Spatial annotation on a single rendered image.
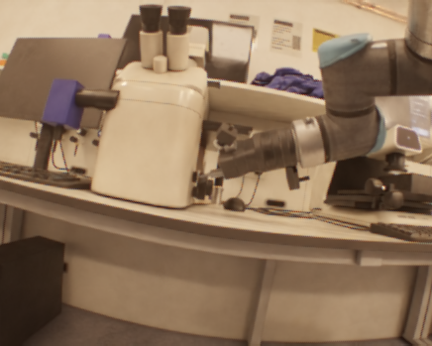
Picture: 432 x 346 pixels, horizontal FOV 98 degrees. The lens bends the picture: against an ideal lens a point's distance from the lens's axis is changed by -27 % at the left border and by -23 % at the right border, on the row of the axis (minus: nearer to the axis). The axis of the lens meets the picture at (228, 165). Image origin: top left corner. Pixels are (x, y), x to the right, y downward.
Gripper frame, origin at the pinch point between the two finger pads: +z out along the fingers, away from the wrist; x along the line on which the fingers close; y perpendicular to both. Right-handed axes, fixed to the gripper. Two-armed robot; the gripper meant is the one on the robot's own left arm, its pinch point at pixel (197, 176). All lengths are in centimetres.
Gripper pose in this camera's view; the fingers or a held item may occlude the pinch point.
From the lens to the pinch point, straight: 50.2
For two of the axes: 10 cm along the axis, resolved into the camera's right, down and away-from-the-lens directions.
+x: -0.6, 5.8, -8.1
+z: -9.5, 2.0, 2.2
